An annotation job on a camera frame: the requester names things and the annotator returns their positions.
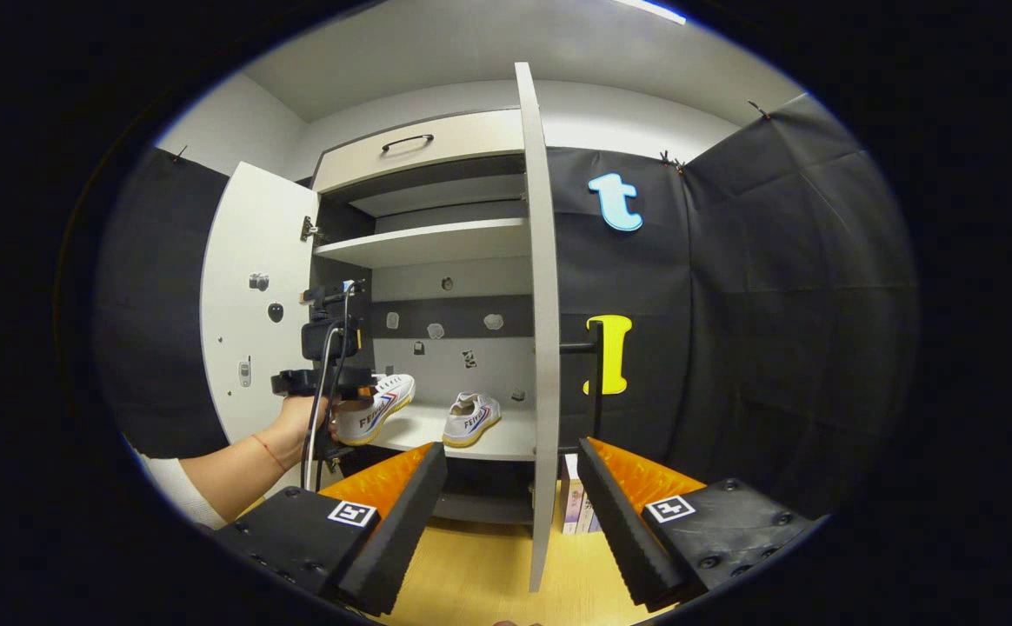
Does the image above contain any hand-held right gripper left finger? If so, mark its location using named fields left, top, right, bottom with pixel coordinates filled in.
left=215, top=442, right=449, bottom=616

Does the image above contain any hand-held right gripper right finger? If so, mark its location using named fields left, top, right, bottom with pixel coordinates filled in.
left=577, top=436, right=820, bottom=609

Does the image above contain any white shoe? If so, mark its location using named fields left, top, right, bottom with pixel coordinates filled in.
left=335, top=374, right=416, bottom=447
left=443, top=392, right=503, bottom=449

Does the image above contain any white cabinet door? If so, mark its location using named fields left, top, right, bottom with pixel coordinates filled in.
left=515, top=61, right=563, bottom=594
left=200, top=161, right=320, bottom=501

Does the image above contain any white shoe cabinet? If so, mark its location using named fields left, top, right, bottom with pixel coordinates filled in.
left=302, top=109, right=559, bottom=527

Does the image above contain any white cabinet drawer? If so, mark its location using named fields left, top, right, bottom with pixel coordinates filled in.
left=313, top=109, right=526, bottom=194

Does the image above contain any black backdrop cloth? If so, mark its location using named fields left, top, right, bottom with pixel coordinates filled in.
left=93, top=146, right=233, bottom=462
left=548, top=91, right=920, bottom=523

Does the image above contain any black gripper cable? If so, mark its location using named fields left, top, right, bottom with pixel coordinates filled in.
left=316, top=283, right=361, bottom=492

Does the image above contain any red string bracelet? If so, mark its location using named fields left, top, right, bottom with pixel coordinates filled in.
left=250, top=432, right=285, bottom=472

